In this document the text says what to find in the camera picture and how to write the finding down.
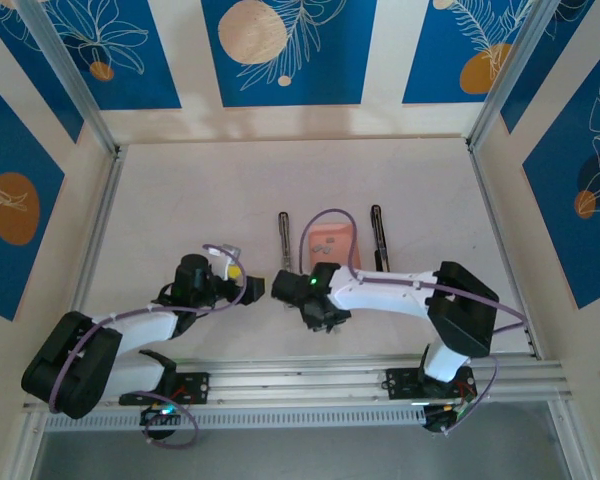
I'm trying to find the pink plastic tray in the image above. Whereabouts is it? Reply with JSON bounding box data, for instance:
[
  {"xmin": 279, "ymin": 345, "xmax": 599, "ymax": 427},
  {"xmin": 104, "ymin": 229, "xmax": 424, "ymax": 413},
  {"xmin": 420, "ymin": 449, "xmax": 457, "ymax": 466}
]
[{"xmin": 307, "ymin": 223, "xmax": 367, "ymax": 275}]

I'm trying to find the silver stapler magazine rail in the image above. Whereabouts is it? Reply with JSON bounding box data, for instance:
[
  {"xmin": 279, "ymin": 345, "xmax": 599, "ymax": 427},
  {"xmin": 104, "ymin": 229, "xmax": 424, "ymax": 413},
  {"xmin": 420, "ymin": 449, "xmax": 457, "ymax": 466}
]
[{"xmin": 278, "ymin": 211, "xmax": 302, "ymax": 275}]

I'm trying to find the black stapler top cover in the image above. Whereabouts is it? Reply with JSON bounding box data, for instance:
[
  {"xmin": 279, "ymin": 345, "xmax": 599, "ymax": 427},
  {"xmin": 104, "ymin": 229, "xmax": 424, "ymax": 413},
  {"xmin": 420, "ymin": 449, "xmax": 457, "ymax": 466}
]
[{"xmin": 370, "ymin": 203, "xmax": 393, "ymax": 275}]

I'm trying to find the small electronics board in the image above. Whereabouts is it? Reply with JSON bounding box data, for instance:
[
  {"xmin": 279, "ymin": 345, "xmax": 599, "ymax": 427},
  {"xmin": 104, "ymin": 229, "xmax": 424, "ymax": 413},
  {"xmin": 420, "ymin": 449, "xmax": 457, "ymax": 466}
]
[
  {"xmin": 422, "ymin": 399, "xmax": 481, "ymax": 437},
  {"xmin": 139, "ymin": 405, "xmax": 181, "ymax": 441}
]

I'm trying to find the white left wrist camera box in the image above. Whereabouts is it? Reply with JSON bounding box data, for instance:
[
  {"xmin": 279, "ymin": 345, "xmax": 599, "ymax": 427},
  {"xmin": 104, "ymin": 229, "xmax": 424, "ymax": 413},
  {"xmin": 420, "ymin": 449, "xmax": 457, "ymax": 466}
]
[{"xmin": 207, "ymin": 243, "xmax": 245, "ymax": 281}]

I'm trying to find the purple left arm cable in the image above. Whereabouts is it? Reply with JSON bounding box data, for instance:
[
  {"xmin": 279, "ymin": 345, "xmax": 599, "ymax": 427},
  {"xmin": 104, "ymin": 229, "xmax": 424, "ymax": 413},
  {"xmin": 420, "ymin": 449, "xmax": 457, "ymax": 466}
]
[{"xmin": 48, "ymin": 243, "xmax": 247, "ymax": 449}]

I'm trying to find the aluminium side rail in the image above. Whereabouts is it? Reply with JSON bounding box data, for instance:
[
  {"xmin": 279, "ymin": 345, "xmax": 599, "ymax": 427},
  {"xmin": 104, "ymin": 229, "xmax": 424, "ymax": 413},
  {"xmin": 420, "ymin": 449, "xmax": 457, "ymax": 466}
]
[
  {"xmin": 467, "ymin": 142, "xmax": 599, "ymax": 480},
  {"xmin": 7, "ymin": 145, "xmax": 127, "ymax": 480}
]

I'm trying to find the grey slotted cable duct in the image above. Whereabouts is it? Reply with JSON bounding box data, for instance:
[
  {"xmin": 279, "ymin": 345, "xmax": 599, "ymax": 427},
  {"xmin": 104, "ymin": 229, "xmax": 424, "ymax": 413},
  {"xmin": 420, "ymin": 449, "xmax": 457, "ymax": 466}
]
[{"xmin": 44, "ymin": 407, "xmax": 427, "ymax": 432}]

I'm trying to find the aluminium frame post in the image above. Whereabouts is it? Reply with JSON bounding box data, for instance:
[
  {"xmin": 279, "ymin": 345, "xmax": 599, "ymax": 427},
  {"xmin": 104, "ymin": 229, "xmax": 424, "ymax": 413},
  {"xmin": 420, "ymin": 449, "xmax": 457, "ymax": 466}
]
[
  {"xmin": 15, "ymin": 0, "xmax": 121, "ymax": 157},
  {"xmin": 465, "ymin": 0, "xmax": 564, "ymax": 151}
]

